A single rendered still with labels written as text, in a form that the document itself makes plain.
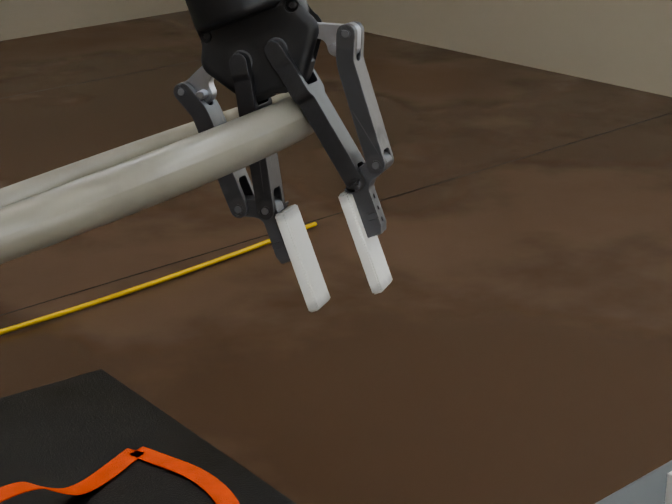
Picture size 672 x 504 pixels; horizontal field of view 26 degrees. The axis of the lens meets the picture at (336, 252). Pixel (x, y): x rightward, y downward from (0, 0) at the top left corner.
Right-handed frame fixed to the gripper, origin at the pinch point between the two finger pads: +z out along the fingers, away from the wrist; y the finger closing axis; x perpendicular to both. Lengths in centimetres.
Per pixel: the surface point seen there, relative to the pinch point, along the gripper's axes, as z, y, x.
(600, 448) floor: 89, 34, -211
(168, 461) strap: 58, 115, -176
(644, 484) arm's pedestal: 37, -6, -44
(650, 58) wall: 38, 32, -535
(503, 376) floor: 76, 57, -241
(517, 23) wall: 7, 87, -572
